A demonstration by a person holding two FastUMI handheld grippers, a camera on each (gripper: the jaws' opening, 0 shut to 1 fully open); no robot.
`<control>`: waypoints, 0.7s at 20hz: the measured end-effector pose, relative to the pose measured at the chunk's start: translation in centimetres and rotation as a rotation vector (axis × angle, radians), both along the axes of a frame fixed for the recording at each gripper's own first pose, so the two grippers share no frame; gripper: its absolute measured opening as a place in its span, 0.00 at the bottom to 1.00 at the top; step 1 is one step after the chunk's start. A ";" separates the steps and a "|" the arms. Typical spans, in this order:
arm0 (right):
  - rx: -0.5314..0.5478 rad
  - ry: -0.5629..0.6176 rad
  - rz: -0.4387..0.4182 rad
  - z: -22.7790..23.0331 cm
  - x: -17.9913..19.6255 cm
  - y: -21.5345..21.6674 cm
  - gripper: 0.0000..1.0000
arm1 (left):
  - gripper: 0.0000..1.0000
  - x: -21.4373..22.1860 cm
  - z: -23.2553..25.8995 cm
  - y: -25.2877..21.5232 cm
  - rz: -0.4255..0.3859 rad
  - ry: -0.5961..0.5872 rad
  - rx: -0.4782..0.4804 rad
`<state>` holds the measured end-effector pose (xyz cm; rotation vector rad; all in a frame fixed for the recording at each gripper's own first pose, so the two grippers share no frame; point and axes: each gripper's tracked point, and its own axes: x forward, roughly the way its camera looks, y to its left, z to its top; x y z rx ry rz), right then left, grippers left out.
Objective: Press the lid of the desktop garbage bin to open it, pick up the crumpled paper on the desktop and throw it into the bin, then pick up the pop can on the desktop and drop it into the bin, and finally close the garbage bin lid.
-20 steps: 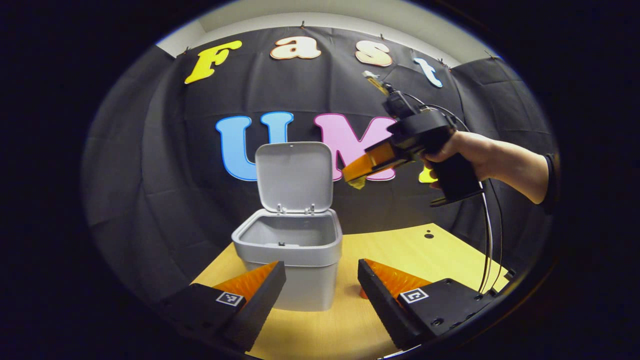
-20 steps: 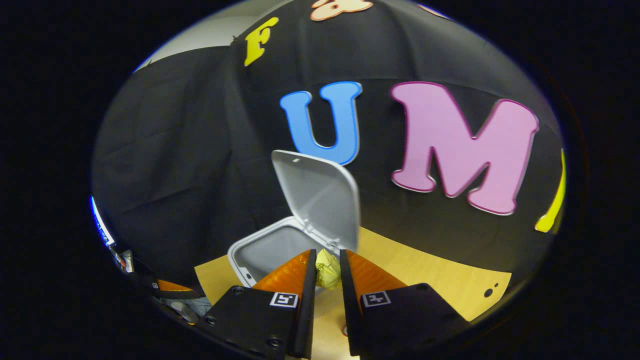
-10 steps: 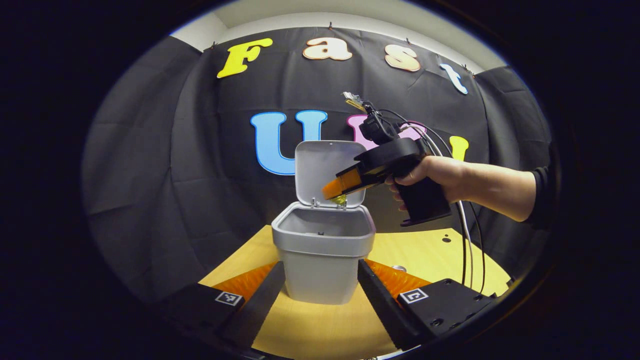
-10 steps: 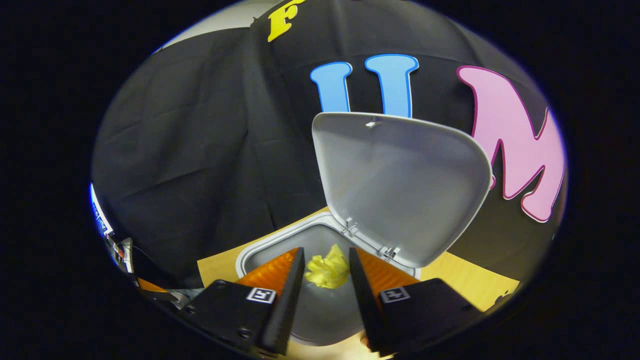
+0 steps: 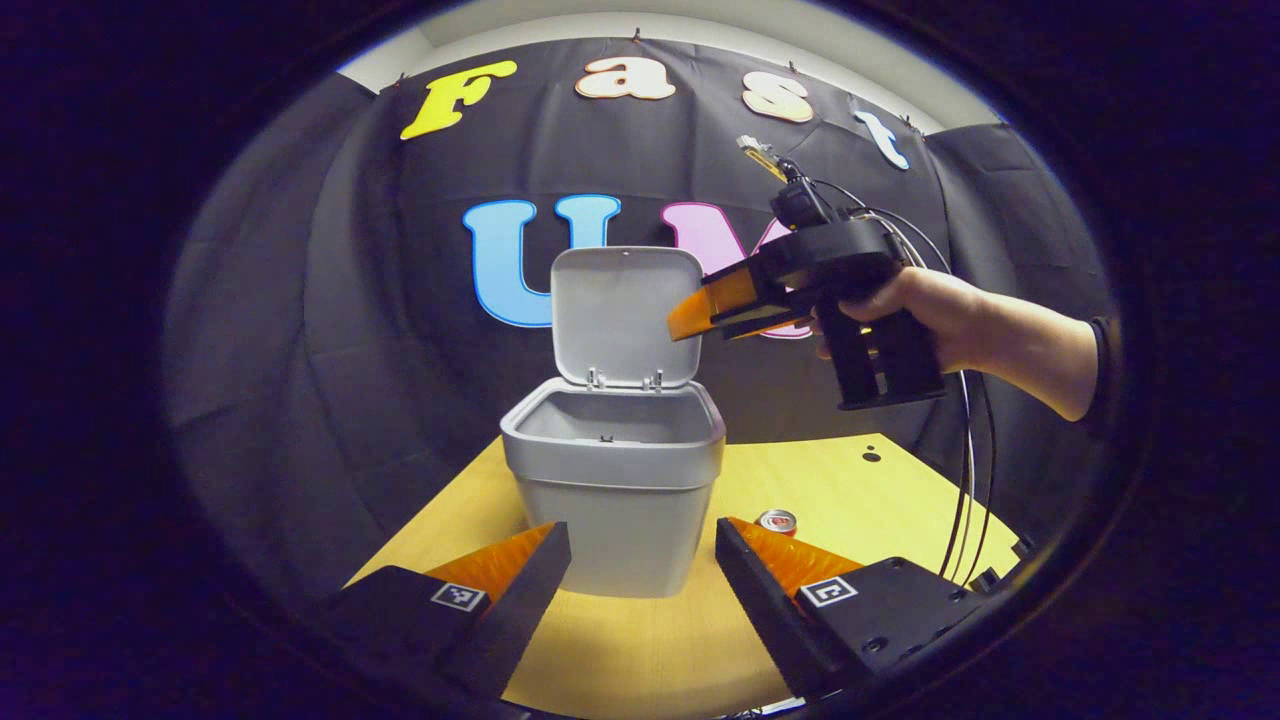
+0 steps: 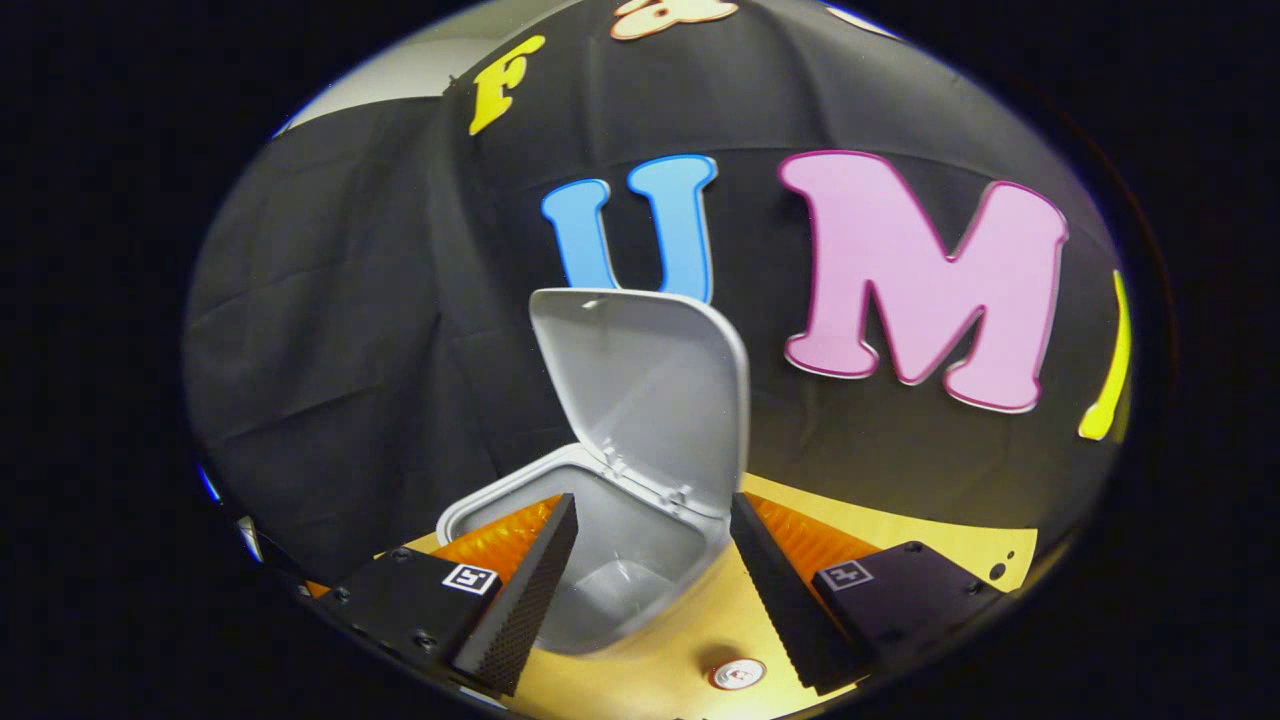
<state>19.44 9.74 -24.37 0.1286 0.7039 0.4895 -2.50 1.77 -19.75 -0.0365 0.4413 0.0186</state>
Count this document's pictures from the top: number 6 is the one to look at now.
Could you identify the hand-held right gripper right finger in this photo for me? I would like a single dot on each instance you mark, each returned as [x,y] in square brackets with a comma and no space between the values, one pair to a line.
[790,620]

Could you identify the red pop can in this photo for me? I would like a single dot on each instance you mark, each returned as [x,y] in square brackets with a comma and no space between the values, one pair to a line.
[738,675]

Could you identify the white desktop garbage bin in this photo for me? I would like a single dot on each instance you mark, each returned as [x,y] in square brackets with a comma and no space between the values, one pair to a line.
[650,380]

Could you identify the wooden desktop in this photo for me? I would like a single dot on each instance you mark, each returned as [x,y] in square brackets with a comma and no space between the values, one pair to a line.
[900,525]

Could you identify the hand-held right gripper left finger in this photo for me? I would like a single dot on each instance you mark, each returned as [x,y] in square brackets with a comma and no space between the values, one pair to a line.
[520,610]

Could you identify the black backdrop cloth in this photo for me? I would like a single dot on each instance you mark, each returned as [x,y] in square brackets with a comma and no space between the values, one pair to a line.
[350,330]

